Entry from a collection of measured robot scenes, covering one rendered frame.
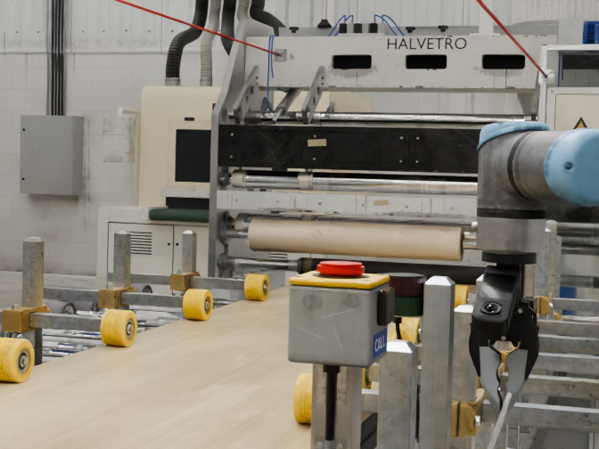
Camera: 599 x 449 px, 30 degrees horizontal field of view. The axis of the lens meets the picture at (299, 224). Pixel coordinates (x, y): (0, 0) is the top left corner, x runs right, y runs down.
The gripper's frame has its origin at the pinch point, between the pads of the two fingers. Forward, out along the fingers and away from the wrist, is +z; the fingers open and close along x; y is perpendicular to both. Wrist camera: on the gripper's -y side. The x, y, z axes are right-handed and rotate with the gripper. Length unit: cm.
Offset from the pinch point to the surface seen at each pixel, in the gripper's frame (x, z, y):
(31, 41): 588, -151, 888
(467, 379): 7.0, 0.4, 17.9
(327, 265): 9, -22, -58
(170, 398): 60, 11, 32
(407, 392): 6.4, -7.2, -32.1
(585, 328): -6, 5, 122
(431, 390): 8.1, -2.6, -7.1
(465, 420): 6.7, 5.9, 15.2
